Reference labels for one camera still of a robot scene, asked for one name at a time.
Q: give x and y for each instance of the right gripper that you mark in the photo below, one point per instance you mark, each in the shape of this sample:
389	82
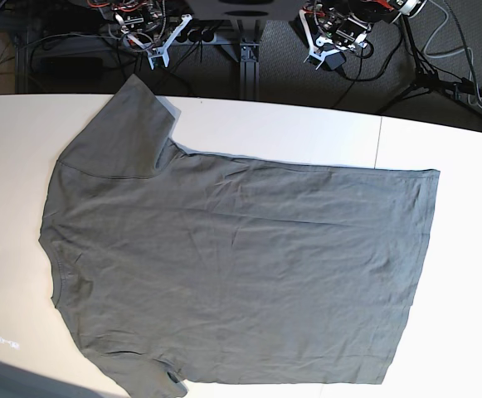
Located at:
151	33

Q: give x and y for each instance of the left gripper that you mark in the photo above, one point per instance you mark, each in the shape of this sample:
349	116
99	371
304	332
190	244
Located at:
328	33

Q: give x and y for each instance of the grey T-shirt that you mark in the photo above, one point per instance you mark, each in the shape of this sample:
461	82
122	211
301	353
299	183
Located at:
170	266

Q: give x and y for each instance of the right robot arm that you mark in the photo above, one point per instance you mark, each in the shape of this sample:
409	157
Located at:
109	10

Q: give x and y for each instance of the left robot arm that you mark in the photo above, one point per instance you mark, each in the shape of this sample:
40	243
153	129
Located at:
369	11

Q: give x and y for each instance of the black power adapter brick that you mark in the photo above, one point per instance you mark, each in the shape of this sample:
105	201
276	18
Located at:
335	61

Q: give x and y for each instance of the black power strip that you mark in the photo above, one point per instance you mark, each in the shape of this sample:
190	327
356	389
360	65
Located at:
195	36

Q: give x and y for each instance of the black tripod stand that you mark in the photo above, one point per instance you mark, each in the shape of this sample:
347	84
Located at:
427	81

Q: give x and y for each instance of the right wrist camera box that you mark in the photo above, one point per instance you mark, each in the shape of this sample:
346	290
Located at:
158	61

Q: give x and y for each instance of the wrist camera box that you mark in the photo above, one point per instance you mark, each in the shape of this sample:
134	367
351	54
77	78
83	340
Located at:
158	61
316	59

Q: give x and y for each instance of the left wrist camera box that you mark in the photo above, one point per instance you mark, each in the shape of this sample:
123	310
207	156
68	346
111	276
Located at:
316	59

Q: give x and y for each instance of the aluminium frame post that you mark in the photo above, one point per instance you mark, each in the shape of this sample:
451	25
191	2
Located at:
249	32

